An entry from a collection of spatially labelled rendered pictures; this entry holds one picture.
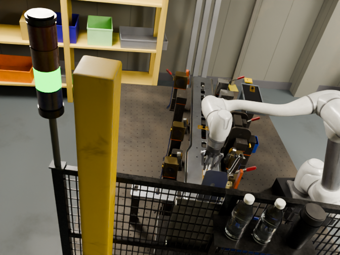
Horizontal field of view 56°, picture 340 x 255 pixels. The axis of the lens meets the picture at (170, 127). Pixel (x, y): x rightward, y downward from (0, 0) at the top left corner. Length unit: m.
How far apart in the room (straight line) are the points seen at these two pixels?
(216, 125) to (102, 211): 0.77
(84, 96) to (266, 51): 4.11
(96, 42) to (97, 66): 2.91
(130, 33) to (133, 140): 1.81
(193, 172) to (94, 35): 2.19
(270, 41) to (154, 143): 2.70
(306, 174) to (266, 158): 0.56
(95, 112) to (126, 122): 1.88
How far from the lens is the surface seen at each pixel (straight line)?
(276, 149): 2.82
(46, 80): 0.92
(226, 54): 4.61
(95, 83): 0.77
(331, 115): 1.72
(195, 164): 2.00
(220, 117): 1.61
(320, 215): 1.16
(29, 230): 2.91
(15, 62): 4.37
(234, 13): 4.39
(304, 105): 1.78
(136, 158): 2.39
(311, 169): 2.19
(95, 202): 1.07
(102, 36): 3.68
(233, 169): 1.87
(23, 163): 3.40
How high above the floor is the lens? 2.40
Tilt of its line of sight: 39 degrees down
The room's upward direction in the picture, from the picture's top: 10 degrees clockwise
